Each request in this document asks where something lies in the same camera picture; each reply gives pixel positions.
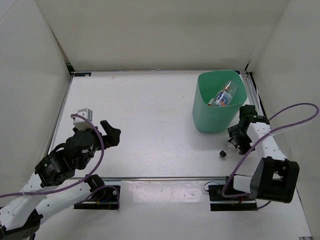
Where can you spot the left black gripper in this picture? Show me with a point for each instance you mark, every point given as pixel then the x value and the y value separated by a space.
pixel 112 138

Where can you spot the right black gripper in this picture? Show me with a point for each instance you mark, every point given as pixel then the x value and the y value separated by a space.
pixel 243 146

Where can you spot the clear bottle black label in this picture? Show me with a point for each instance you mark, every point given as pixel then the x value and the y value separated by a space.
pixel 230 150

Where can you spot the clear bottle red label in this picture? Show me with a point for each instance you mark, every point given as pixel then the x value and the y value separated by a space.
pixel 222 99

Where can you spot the clear bottle blue orange label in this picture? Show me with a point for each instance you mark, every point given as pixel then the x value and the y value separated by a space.
pixel 231 85

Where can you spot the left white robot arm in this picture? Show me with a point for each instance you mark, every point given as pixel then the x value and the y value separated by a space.
pixel 42 197

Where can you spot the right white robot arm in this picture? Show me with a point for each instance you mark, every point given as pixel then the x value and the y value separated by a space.
pixel 275 177

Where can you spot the green plastic bin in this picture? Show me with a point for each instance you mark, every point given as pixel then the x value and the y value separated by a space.
pixel 214 119

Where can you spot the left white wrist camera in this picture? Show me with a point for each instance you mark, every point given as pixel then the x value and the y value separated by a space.
pixel 82 118

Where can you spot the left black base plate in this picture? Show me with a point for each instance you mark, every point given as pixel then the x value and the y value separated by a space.
pixel 106 199

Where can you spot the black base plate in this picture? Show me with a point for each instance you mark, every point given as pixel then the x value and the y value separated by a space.
pixel 106 199
pixel 218 203

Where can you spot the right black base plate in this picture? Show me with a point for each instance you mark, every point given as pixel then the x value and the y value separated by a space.
pixel 218 203

